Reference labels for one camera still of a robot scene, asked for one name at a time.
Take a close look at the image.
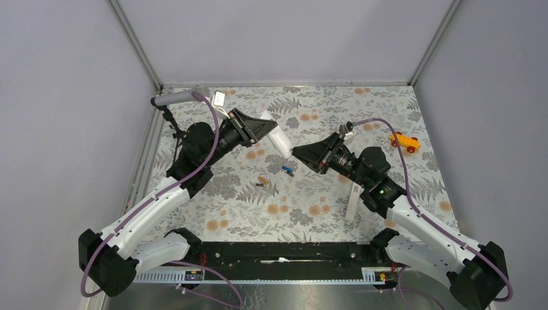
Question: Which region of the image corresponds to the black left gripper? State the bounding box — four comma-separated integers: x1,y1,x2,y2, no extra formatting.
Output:
204,108,277,167

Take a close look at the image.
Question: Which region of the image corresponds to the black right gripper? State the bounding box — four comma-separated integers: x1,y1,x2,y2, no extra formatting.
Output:
292,132,370,188

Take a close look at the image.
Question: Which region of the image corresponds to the white air conditioner remote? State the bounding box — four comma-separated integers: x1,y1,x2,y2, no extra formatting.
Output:
267,125,293,159

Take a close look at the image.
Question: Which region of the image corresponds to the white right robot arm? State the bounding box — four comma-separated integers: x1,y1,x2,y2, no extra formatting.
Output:
291,133,513,309

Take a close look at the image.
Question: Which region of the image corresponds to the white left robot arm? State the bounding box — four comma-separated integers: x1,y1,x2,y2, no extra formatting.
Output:
78,108,292,297

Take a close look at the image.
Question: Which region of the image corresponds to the long white rectangular remote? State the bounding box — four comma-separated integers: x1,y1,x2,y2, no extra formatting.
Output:
344,183,362,222

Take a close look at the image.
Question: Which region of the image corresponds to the floral patterned table mat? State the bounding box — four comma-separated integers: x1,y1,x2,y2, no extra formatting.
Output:
145,86,458,242

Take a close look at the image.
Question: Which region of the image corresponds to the grey microphone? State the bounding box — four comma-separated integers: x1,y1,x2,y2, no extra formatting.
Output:
151,86,211,107

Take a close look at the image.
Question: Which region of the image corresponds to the yellow toy car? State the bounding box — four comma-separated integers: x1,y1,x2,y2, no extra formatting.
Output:
389,132,421,154

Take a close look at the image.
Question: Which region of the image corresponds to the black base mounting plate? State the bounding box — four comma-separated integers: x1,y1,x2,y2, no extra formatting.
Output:
182,242,393,277

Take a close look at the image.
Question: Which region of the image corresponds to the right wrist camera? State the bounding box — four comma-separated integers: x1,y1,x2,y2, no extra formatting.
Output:
339,121,355,140

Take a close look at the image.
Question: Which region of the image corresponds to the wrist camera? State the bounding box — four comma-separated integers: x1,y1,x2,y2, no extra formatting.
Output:
339,121,355,140
211,90,226,108

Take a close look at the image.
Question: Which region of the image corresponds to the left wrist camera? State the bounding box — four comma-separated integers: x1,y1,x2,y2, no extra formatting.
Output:
211,90,226,108

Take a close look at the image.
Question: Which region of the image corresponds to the slotted cable duct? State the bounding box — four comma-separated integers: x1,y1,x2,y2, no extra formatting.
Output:
133,265,388,285

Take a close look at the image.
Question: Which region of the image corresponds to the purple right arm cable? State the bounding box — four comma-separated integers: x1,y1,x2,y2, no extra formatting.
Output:
351,118,514,310

